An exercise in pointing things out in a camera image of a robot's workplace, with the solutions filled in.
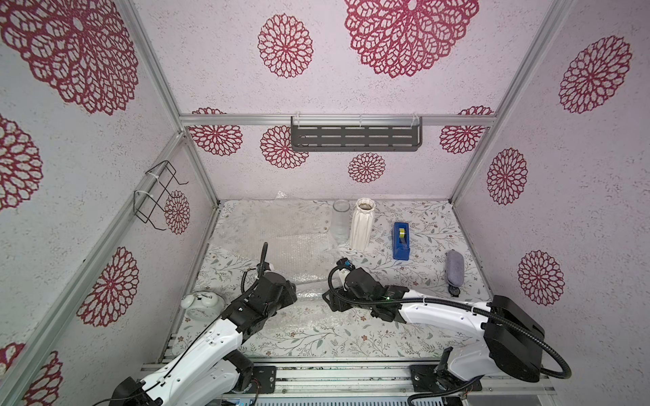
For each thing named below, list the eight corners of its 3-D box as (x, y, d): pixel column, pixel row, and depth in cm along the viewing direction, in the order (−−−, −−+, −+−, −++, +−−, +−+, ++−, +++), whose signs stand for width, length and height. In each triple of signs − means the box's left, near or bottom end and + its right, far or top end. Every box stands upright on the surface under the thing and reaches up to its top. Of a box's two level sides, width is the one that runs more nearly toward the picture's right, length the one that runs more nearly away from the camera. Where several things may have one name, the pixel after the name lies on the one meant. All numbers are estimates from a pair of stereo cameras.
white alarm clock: (194, 322, 87) (176, 307, 77) (199, 307, 90) (183, 291, 80) (225, 322, 87) (212, 307, 77) (229, 307, 90) (216, 291, 80)
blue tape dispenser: (392, 259, 103) (396, 250, 97) (393, 232, 112) (396, 221, 106) (406, 261, 102) (411, 252, 97) (405, 233, 111) (409, 223, 106)
